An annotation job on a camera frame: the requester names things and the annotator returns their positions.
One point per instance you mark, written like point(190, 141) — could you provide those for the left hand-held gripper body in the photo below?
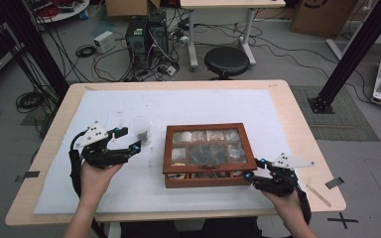
point(104, 155)

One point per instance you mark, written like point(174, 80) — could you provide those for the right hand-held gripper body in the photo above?
point(279, 183)

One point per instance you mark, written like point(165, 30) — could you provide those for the clump of tea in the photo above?
point(142, 135)

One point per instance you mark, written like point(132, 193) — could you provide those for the thin wooden stick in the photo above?
point(318, 195)

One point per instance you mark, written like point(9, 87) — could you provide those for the wooden glass-lid display box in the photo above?
point(208, 182)

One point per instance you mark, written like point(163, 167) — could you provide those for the person's right hand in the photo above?
point(287, 206)

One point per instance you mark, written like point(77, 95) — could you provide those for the person's left hand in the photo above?
point(94, 183)

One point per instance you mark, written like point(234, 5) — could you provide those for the group of silver tea packets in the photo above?
point(182, 136)

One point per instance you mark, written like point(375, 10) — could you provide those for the black tape strip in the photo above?
point(334, 182)
point(28, 176)

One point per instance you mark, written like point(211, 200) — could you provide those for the white table mat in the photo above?
point(195, 105)

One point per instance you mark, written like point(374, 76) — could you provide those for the white power adapter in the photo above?
point(171, 70)

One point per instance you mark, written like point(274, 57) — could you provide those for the grey floor mat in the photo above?
point(350, 129)

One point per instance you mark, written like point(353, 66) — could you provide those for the black computer tower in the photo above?
point(158, 36)
point(136, 43)

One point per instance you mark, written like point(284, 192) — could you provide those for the white box device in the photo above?
point(104, 42)

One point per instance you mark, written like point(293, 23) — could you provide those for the black round stool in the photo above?
point(226, 61)

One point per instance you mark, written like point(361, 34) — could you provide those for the small cardboard box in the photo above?
point(125, 7)

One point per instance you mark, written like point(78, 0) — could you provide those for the round white table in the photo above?
point(69, 15)

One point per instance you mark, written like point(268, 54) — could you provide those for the black metal pillar with base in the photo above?
point(354, 49)

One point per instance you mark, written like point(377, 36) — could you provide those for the large cardboard box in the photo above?
point(324, 18)

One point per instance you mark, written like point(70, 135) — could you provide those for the white desk with legs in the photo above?
point(231, 3)

